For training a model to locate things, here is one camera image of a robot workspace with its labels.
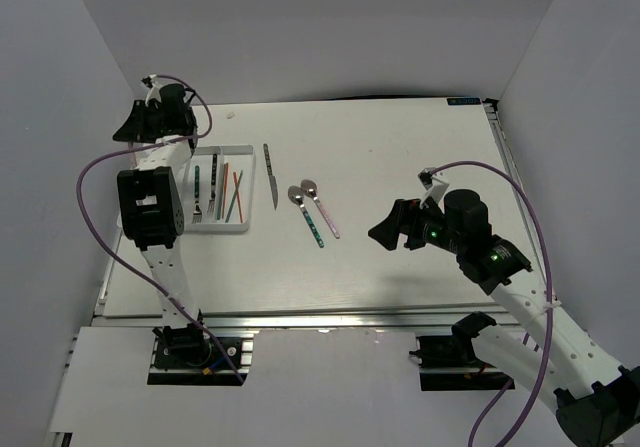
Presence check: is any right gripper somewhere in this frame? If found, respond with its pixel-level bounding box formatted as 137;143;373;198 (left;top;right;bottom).
367;195;465;255

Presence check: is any black handled fork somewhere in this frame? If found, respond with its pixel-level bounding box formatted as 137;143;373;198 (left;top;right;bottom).
207;153;218;218

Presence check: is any pink handled spoon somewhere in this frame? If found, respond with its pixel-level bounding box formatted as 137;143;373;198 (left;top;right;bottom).
300;179;341;239

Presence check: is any teal chopstick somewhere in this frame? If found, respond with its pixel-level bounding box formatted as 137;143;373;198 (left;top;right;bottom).
225;184;236;223
214;164;225;222

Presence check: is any teal handled spoon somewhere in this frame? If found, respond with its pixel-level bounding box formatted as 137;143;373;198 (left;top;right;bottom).
287;186;325;248

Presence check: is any teal handled fork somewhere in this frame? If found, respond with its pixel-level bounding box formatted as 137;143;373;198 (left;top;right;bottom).
192;165;202;224

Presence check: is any black handled table knife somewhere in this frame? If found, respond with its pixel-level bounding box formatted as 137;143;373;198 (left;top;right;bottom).
263;143;279;209

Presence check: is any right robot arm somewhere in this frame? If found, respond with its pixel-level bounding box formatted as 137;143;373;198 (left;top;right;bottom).
368;189;639;446

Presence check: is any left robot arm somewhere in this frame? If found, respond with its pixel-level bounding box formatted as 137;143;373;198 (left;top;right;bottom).
113;76;199;330

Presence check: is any white divided plastic tray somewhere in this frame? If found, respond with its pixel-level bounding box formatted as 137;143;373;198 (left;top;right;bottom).
116;144;257;234

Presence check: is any right blue table label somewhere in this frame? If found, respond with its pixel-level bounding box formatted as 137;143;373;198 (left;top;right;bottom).
446;97;482;106

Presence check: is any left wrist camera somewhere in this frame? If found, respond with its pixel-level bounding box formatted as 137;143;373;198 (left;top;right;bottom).
141;74;163;106

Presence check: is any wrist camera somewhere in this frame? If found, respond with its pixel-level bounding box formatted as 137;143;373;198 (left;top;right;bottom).
141;74;163;106
418;168;450;208

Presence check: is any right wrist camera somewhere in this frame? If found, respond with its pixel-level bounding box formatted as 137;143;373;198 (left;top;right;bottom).
418;168;450;208

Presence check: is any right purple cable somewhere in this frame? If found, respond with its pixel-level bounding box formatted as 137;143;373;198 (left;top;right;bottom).
429;160;555;447

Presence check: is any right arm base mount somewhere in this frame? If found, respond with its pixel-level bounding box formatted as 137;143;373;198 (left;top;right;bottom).
409;312;513;392

